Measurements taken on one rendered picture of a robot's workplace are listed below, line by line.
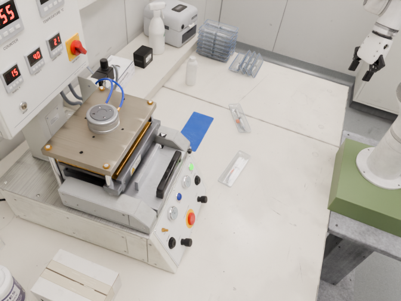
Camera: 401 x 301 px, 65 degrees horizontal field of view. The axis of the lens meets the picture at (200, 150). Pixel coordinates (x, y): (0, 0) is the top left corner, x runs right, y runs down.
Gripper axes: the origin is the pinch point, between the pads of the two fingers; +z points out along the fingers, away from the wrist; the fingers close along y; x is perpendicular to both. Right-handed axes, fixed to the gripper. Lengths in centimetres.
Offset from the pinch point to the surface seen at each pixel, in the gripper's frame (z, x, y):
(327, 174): 35.3, 7.3, -20.7
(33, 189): 40, 111, -30
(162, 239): 41, 76, -46
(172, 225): 41, 73, -42
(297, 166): 36.6, 17.8, -15.2
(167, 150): 27, 75, -24
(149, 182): 30, 81, -35
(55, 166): 27, 105, -35
